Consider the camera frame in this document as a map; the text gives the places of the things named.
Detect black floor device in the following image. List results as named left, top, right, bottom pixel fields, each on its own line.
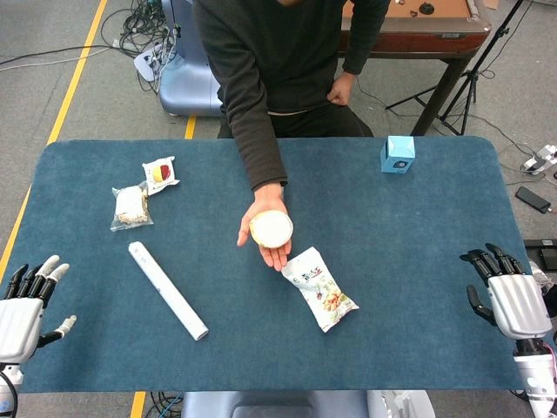
left=523, top=238, right=557, bottom=263

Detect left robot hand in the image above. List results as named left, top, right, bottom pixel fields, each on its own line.
left=0, top=254, right=77, bottom=365

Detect blue felt table mat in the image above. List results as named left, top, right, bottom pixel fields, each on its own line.
left=8, top=137, right=534, bottom=393

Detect light blue carton box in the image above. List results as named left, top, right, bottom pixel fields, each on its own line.
left=380, top=135, right=416, bottom=174

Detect black tripod stand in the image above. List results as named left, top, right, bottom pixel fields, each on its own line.
left=385, top=0, right=526, bottom=137

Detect person's left hand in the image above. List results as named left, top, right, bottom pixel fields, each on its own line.
left=326, top=71, right=358, bottom=107

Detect blue white robot base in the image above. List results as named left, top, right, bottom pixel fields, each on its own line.
left=133, top=0, right=224, bottom=118

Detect small red yellow packet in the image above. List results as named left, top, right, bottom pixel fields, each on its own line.
left=141, top=156, right=181, bottom=196

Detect white peanut snack bag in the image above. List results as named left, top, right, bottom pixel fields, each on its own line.
left=280, top=246, right=360, bottom=334

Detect white plastic wrap roll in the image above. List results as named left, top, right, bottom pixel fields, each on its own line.
left=128, top=241, right=210, bottom=342

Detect white power strip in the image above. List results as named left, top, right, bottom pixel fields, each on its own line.
left=520, top=144, right=557, bottom=175

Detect person's right forearm dark sleeve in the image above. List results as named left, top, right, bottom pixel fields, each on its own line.
left=221, top=78, right=289, bottom=192

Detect person's left forearm dark sleeve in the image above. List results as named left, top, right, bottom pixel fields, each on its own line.
left=341, top=17, right=386, bottom=77

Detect person's right hand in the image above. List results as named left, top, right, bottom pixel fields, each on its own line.
left=237, top=182, right=293, bottom=273

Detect person's torso dark clothes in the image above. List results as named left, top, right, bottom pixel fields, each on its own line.
left=193, top=0, right=393, bottom=139

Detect grey robot chest body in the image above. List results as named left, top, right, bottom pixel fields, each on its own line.
left=180, top=389, right=436, bottom=418

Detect tangle of black cables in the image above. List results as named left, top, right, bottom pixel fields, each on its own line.
left=100, top=0, right=178, bottom=60

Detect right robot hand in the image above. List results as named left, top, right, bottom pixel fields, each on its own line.
left=460, top=242, right=554, bottom=341

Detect clear bag with pastry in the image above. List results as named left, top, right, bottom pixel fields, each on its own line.
left=110, top=181, right=155, bottom=233

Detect black phone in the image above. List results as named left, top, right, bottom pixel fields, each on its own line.
left=515, top=185, right=553, bottom=215

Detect orange plastic fruit cup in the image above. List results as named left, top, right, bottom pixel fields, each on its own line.
left=249, top=209, right=294, bottom=250

